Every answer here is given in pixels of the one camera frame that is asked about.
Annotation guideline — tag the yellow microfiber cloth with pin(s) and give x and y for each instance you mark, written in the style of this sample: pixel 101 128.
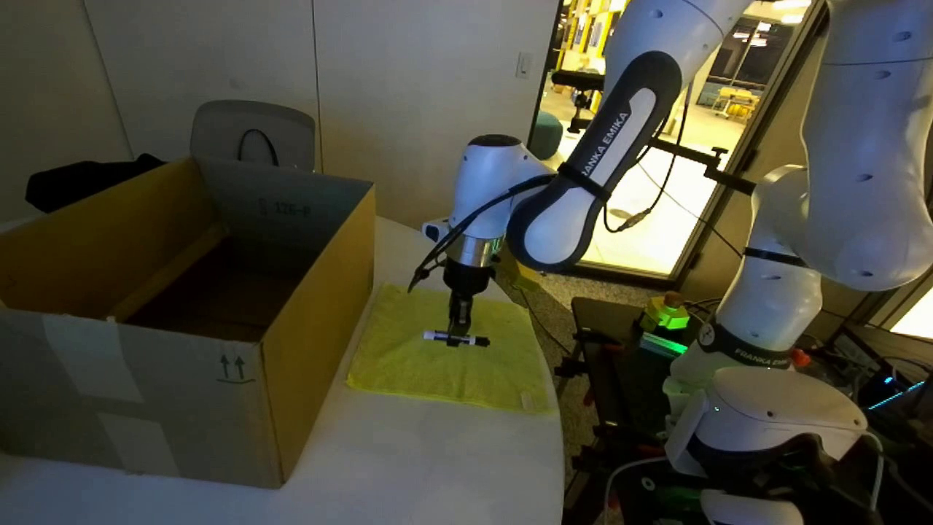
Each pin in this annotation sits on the yellow microfiber cloth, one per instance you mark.
pixel 397 355

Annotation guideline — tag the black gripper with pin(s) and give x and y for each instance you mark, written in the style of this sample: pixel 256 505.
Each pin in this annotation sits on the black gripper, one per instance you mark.
pixel 464 284

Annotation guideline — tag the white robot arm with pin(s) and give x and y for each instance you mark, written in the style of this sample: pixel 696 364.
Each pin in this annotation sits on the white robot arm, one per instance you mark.
pixel 851 212

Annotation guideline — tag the black bag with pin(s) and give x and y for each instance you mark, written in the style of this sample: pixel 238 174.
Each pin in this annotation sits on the black bag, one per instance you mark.
pixel 65 186

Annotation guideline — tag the large cardboard box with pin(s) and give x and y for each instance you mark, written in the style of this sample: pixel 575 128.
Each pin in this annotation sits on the large cardboard box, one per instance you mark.
pixel 184 323

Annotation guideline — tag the black dry erase marker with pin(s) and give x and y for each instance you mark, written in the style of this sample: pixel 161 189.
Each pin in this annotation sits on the black dry erase marker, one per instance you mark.
pixel 457 339

